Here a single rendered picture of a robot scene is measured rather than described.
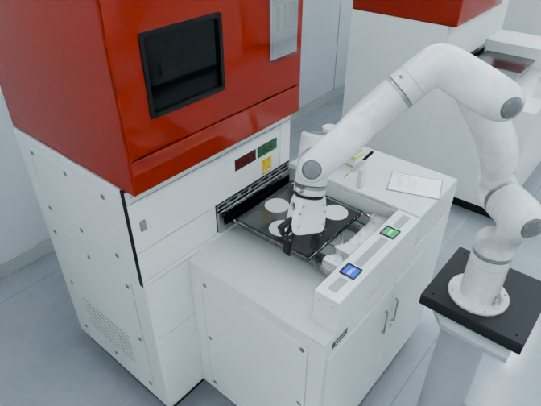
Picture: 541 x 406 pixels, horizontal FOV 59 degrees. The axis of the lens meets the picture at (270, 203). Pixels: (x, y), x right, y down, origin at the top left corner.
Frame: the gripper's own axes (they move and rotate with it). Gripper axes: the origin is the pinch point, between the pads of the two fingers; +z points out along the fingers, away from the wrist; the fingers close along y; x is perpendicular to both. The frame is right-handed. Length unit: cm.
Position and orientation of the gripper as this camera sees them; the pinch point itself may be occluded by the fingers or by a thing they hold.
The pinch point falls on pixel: (301, 248)
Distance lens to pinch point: 130.0
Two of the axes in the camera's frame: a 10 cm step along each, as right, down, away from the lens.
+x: -5.5, -3.1, 7.8
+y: 8.3, -0.7, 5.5
